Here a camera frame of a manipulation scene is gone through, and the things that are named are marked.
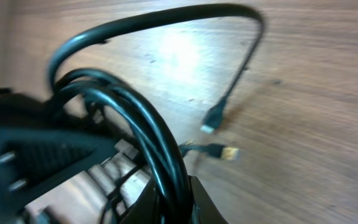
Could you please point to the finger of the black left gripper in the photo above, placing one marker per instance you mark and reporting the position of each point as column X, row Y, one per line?
column 82, row 147

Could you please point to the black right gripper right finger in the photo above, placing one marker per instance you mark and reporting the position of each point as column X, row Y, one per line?
column 204, row 210

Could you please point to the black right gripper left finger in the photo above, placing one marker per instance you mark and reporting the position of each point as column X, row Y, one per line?
column 146, row 209

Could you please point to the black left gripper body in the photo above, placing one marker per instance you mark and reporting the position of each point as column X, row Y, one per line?
column 35, row 156

